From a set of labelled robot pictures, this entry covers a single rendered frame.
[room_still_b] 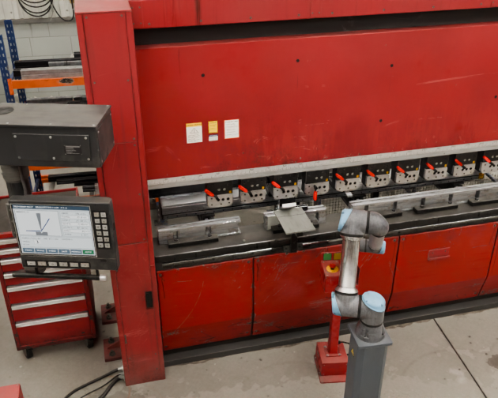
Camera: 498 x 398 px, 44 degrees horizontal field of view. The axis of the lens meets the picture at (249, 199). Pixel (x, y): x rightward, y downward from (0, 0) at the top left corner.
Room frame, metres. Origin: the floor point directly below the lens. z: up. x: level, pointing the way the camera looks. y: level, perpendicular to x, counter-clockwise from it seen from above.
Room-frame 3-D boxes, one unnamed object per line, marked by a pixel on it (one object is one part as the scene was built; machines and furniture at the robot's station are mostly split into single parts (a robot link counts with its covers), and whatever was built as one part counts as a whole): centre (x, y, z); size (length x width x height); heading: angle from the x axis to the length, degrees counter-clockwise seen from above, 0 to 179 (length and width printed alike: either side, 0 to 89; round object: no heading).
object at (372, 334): (2.40, -0.62, 0.82); 0.15 x 0.15 x 0.10
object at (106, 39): (3.22, 0.75, 1.15); 0.85 x 0.25 x 2.30; 14
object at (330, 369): (2.93, -0.54, 0.06); 0.25 x 0.20 x 0.12; 5
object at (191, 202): (3.68, -0.55, 0.93); 2.30 x 0.14 x 0.10; 104
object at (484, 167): (3.63, -1.57, 1.18); 0.15 x 0.09 x 0.17; 104
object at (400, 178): (3.48, -0.98, 1.18); 0.15 x 0.09 x 0.17; 104
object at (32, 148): (2.46, 0.87, 1.53); 0.51 x 0.25 x 0.85; 87
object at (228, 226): (3.15, 0.30, 0.92); 0.50 x 0.06 x 0.10; 104
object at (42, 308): (3.26, 1.31, 0.50); 0.50 x 0.50 x 1.00; 14
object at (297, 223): (3.15, -0.27, 1.00); 0.26 x 0.18 x 0.01; 14
